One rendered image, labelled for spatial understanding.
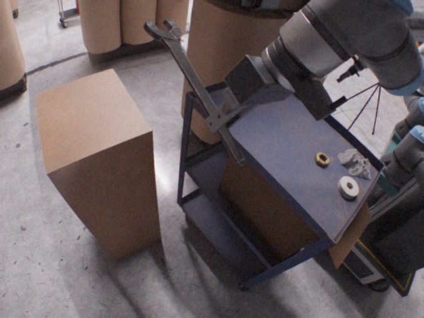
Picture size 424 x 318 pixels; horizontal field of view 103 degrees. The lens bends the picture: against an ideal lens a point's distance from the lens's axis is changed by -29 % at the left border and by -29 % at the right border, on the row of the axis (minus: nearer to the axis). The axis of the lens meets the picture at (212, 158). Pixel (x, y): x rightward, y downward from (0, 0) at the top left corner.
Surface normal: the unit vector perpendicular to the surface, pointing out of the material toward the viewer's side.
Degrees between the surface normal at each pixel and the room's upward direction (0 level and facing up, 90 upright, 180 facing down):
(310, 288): 0
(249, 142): 0
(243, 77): 73
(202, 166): 0
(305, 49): 79
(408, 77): 100
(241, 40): 90
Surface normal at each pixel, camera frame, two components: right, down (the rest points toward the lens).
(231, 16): -0.40, 0.69
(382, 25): 0.03, 0.85
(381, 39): -0.15, 0.94
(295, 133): 0.15, -0.61
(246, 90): -0.67, 0.26
